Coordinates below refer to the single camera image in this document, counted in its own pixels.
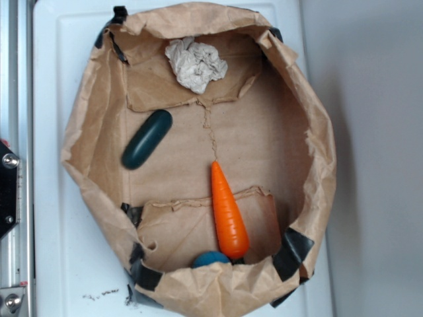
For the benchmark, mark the aluminium frame rail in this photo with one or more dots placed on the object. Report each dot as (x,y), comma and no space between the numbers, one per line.
(17,248)

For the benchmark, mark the blue ball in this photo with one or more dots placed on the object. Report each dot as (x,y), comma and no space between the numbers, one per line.
(210,257)

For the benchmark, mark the orange toy carrot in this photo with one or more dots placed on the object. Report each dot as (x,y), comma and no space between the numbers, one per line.
(230,228)

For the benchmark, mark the brown paper bag tray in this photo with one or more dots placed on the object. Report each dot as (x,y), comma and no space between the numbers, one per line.
(262,123)

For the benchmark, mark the white paper ball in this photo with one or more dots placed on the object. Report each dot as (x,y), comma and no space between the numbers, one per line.
(195,64)

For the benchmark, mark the black metal bracket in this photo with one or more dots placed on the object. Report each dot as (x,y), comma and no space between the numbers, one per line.
(9,188)

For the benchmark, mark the dark green toy cucumber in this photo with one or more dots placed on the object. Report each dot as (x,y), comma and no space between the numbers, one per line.
(146,139)

